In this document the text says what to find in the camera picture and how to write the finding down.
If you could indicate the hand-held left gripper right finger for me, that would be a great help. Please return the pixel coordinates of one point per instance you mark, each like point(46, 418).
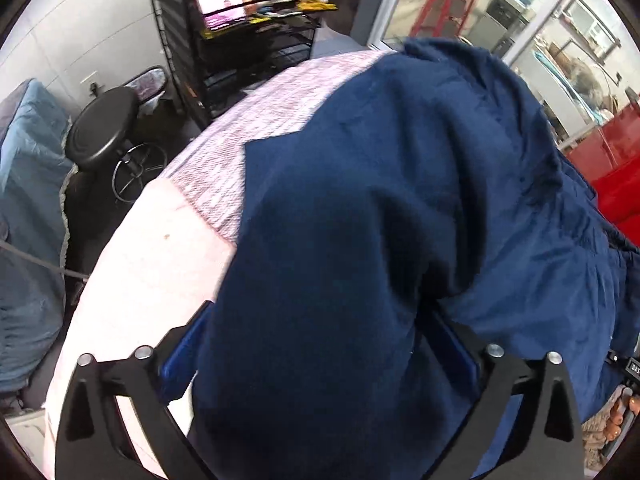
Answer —
point(457, 355)

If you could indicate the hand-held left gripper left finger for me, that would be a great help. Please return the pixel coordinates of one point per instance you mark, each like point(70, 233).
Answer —
point(182, 355)

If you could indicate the navy blue jacket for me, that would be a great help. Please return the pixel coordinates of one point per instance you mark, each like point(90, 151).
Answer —
point(375, 235)

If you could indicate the person's right hand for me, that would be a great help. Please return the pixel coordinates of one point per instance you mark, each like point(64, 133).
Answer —
point(622, 412)

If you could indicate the pink blanket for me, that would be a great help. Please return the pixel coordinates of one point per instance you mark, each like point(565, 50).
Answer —
point(165, 260)

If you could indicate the red cabinet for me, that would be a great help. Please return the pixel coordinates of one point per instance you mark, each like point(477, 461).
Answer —
point(612, 160)

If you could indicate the black round stool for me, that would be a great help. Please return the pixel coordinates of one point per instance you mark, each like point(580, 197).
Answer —
point(102, 127)

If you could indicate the oval bin with liner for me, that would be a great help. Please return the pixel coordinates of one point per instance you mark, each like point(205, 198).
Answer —
point(145, 85)

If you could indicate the wall socket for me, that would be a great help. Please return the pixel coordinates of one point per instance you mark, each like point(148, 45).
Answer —
point(92, 84)

